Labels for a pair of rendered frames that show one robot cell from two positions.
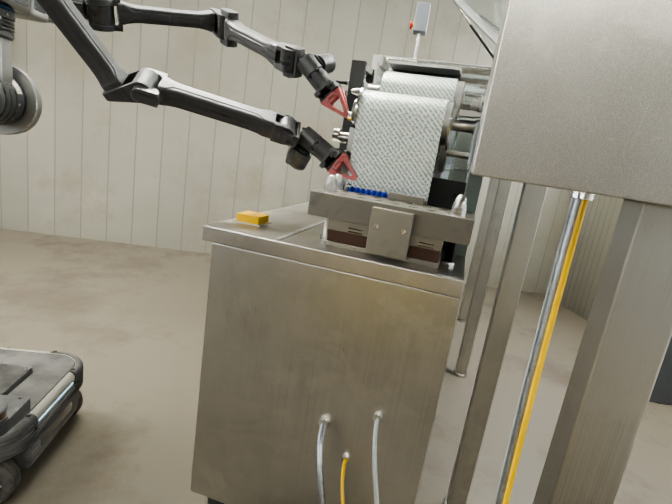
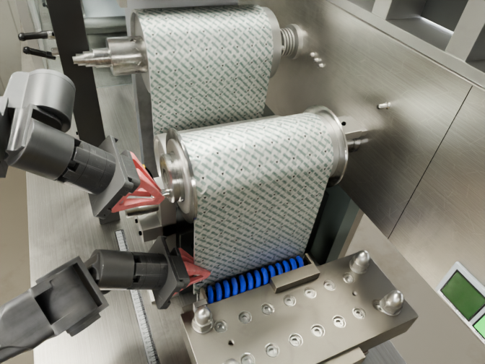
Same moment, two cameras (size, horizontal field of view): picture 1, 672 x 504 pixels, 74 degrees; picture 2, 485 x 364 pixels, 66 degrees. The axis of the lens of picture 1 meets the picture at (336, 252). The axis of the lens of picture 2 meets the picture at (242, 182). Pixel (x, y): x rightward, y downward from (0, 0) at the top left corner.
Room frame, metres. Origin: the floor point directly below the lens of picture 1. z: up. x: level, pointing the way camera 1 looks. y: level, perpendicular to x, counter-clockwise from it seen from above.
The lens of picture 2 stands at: (0.99, 0.21, 1.63)
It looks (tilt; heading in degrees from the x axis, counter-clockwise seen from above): 41 degrees down; 317
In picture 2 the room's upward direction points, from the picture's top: 7 degrees clockwise
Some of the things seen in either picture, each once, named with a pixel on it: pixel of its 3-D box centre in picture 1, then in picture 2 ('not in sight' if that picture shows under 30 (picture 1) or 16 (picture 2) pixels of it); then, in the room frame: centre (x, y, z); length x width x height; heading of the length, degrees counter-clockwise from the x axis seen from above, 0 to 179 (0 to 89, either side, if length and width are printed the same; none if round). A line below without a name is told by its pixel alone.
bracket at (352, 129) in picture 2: (470, 113); (345, 126); (1.28, -0.30, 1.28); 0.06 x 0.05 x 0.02; 76
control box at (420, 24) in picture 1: (419, 19); not in sight; (1.88, -0.18, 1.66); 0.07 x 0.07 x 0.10; 81
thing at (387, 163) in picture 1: (390, 169); (256, 245); (1.27, -0.11, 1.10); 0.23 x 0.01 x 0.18; 76
